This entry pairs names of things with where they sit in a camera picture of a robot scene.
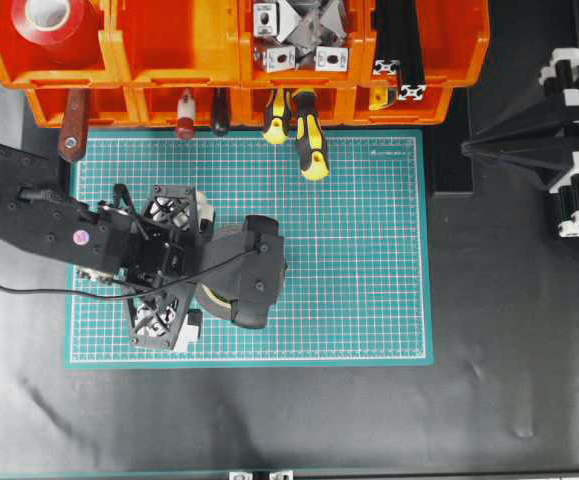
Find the orange container rack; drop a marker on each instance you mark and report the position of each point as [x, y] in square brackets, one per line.
[146, 53]

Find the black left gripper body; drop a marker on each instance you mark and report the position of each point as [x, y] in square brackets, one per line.
[175, 222]

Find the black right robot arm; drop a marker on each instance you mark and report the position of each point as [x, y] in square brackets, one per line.
[559, 80]

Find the black aluminium extrusion profile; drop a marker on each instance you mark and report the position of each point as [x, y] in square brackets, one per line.
[411, 69]

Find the grey corner bracket front left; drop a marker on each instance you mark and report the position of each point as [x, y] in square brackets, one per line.
[274, 59]

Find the teal cutting mat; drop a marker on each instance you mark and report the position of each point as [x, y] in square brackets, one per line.
[357, 288]

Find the grey corner bracket front right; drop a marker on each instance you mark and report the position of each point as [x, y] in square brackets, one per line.
[331, 59]

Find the red tape roll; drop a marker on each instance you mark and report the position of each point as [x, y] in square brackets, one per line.
[66, 30]

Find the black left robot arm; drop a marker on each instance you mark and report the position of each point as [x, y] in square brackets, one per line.
[40, 217]

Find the brown wooden tool handle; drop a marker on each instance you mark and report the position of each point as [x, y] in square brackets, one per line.
[73, 133]

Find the yellow black screwdriver, short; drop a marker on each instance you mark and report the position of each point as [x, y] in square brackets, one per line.
[277, 115]

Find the grey aluminium corner bracket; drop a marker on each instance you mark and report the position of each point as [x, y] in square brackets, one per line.
[267, 18]

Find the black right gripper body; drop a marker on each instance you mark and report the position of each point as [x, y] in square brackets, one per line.
[541, 143]

